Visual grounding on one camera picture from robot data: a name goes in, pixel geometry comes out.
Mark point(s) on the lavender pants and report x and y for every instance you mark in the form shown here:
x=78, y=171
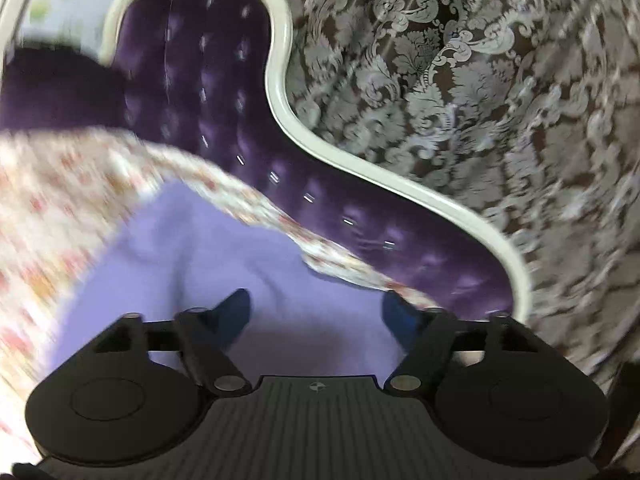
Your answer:
x=200, y=250

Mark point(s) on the floral quilted blanket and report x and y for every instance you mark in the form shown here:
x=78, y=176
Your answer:
x=50, y=200

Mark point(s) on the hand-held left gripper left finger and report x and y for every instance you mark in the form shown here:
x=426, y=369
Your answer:
x=236, y=312

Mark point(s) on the purple tufted sofa white frame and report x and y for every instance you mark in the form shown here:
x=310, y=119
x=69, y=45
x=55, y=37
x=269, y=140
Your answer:
x=200, y=85

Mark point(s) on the brown damask curtain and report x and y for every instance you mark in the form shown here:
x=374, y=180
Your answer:
x=475, y=85

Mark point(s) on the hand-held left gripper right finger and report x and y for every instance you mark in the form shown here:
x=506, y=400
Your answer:
x=400, y=316

